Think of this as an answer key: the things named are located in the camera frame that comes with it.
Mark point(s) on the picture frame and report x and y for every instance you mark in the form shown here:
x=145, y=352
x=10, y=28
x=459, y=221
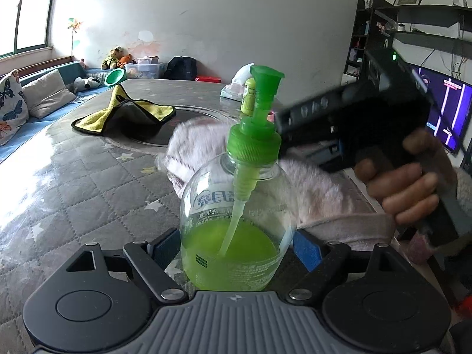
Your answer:
x=407, y=0

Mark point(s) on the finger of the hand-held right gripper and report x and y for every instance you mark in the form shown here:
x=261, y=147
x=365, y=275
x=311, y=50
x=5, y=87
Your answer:
x=328, y=156
x=313, y=114

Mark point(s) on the clear storage box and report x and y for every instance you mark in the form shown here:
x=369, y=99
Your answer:
x=147, y=70

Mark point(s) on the black backpack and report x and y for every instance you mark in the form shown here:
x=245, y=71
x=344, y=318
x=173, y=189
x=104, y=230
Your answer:
x=180, y=68

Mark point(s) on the orange plush toy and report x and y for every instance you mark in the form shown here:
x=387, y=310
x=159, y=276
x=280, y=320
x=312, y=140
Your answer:
x=126, y=61

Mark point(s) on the person's right hand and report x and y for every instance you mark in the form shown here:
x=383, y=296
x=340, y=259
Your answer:
x=405, y=184

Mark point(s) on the clear pump soap bottle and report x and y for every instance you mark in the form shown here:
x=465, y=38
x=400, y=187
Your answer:
x=228, y=258

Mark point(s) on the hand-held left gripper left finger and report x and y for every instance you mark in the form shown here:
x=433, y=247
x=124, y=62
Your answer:
x=162, y=250

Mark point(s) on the yellow and grey microfiber cloth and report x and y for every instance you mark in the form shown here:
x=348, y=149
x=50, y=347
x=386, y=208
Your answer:
x=96, y=121

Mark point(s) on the colourful pinwheel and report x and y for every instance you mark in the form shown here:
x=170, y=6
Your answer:
x=75, y=25

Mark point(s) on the small pink plush toy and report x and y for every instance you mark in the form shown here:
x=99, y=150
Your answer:
x=82, y=63

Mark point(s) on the green plastic basin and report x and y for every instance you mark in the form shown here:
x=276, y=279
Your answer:
x=115, y=77

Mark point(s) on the teddy bear in green clothes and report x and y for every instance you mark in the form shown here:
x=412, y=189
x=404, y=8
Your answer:
x=112, y=59

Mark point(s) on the beige cushion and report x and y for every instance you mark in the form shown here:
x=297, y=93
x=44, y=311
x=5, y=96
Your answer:
x=48, y=94

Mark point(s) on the green capped bottle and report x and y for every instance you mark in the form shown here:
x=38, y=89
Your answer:
x=247, y=99

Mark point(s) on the television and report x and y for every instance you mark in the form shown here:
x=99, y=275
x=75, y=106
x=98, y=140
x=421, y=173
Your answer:
x=448, y=110

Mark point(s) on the red box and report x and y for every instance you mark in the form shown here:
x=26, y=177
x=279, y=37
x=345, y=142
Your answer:
x=208, y=79

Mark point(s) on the black shelf unit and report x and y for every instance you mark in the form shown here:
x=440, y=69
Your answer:
x=368, y=18

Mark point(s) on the grey quilted star tablecloth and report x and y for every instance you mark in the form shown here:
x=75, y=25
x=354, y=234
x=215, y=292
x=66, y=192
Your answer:
x=92, y=191

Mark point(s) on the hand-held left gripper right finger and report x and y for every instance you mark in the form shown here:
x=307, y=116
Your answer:
x=308, y=250

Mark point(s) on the blue sofa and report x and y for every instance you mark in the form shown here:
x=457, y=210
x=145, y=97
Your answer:
x=40, y=121

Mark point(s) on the pale pink towel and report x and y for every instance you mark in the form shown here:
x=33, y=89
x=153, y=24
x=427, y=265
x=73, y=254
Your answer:
x=324, y=195

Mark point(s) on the butterfly print cushion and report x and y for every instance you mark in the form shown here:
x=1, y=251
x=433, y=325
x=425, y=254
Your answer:
x=13, y=110

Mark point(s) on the black and white plush toy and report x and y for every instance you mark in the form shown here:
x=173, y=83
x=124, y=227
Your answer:
x=84, y=84

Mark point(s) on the green framed window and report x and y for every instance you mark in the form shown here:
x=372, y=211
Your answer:
x=29, y=18

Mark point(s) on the white tissue pack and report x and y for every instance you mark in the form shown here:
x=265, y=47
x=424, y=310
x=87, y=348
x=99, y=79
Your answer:
x=236, y=81

